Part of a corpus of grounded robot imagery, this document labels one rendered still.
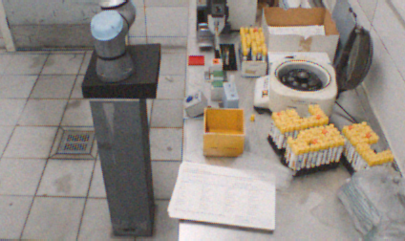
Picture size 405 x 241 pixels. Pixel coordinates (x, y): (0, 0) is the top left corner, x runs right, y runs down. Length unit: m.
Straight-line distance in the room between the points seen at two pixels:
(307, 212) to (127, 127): 0.82
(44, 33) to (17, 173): 1.39
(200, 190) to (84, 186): 1.36
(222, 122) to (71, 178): 1.35
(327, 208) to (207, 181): 0.36
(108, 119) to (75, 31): 1.98
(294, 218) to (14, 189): 1.79
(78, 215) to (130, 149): 0.71
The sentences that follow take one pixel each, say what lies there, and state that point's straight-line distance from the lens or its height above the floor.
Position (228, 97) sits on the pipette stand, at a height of 0.97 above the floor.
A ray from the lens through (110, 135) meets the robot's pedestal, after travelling 1.91.
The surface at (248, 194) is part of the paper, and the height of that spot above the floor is 0.89.
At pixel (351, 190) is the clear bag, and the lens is 1.41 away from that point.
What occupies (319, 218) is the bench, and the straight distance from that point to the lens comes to 1.41.
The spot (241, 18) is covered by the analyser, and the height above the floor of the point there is 0.94.
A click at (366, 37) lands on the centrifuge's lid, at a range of 1.64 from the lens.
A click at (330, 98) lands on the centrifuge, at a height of 0.99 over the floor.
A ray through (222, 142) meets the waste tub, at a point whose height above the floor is 0.94.
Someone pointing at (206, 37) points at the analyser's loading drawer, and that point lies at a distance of 2.03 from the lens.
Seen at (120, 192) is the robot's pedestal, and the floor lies 0.34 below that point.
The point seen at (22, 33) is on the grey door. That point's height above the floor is 0.16.
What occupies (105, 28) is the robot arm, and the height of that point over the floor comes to 1.16.
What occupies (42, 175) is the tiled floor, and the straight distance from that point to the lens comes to 2.80.
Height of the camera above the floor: 1.95
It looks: 40 degrees down
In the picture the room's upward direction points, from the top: 3 degrees counter-clockwise
